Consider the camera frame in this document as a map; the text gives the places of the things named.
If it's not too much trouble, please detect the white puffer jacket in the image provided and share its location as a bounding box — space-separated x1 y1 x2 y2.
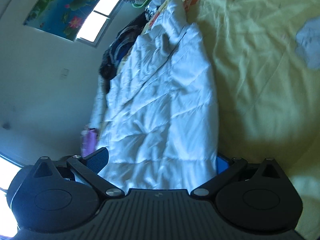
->
98 0 219 191

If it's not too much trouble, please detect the dark folded clothes pile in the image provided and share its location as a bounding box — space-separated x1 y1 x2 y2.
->
99 12 147 94

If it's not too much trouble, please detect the purple garment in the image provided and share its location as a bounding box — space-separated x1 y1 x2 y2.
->
81 128 98 157

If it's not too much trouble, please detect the white printed quilt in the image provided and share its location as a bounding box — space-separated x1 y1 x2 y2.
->
88 75 107 137

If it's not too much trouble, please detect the yellow floral bed sheet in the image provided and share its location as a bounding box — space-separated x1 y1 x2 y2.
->
139 0 320 235

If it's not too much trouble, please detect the bright window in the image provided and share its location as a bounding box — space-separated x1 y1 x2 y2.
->
76 0 121 47

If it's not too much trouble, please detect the lotus flower roller blind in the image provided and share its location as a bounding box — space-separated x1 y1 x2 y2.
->
23 0 100 41

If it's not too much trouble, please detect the silver crumpled plastic bag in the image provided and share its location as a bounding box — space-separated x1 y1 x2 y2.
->
145 0 164 21

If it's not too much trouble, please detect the white wall switch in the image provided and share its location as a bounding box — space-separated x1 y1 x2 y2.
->
60 68 69 79

